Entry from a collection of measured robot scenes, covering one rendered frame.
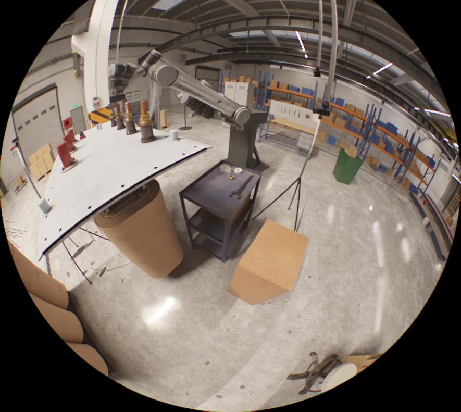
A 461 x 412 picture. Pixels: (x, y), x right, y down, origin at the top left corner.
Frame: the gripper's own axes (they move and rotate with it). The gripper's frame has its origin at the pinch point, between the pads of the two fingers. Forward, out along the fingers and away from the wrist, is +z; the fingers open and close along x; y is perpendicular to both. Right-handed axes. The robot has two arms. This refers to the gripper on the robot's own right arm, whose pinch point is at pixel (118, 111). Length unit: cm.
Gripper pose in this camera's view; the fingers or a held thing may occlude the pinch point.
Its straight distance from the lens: 126.1
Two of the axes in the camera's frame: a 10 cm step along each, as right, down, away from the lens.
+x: -6.0, 4.4, -6.7
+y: -8.0, -4.1, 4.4
